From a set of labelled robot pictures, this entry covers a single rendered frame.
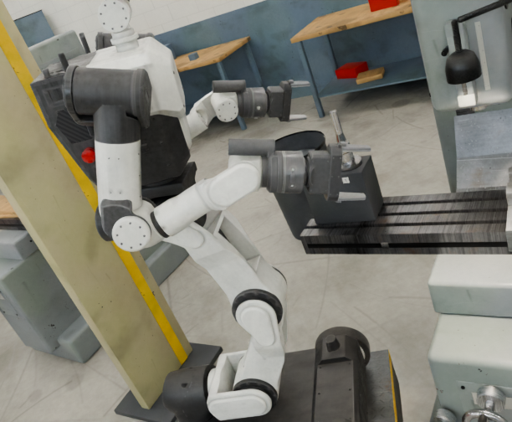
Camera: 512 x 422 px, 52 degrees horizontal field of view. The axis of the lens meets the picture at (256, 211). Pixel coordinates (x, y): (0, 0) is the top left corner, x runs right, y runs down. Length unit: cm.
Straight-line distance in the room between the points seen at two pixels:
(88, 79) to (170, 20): 624
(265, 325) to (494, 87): 84
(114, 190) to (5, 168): 129
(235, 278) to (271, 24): 529
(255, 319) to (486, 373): 62
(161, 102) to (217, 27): 575
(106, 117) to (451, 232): 105
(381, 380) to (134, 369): 130
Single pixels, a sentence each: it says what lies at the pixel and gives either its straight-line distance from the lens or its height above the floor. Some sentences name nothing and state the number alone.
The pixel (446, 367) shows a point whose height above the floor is 72.
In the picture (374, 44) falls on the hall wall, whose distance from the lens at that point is 616.
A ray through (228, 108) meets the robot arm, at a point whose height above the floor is 149.
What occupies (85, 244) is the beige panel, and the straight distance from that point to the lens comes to 255.
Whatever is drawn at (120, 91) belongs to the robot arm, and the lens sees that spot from 104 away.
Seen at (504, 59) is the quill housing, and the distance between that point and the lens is 144.
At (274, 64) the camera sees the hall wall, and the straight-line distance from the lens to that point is 668.
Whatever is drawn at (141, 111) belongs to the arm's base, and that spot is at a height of 167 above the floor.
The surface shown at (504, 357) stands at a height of 75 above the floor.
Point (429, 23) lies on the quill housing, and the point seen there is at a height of 155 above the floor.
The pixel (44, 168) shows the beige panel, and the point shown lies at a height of 134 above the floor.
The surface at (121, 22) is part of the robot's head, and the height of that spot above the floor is 182.
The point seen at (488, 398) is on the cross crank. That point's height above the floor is 67.
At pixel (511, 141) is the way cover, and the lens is 197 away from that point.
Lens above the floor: 188
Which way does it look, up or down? 26 degrees down
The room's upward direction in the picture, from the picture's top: 22 degrees counter-clockwise
